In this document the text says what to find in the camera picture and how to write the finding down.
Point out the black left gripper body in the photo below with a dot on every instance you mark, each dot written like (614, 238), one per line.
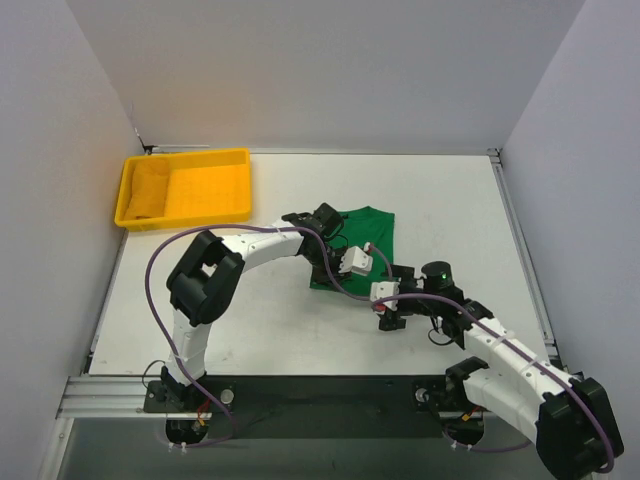
(329, 270)

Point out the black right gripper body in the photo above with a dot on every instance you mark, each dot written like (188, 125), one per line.
(393, 314)

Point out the green t-shirt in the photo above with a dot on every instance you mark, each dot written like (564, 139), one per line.
(363, 225)

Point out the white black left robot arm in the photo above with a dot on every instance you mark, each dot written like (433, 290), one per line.
(204, 281)

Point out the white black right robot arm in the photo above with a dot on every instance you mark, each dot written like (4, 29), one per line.
(569, 419)

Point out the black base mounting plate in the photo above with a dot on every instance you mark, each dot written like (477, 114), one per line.
(300, 425)

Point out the yellow plastic bin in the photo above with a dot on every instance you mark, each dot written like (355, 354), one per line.
(205, 187)

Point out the rolled yellow t-shirt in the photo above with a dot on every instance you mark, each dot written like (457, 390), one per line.
(148, 190)

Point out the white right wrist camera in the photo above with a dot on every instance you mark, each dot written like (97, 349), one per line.
(382, 295)

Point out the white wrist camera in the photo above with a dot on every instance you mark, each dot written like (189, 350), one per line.
(382, 295)
(356, 261)

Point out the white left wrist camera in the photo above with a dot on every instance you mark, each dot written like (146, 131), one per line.
(356, 261)

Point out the aluminium right side rail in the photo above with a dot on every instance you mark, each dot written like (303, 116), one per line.
(535, 292)

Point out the aluminium front frame rail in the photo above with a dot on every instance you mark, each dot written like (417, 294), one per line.
(100, 395)

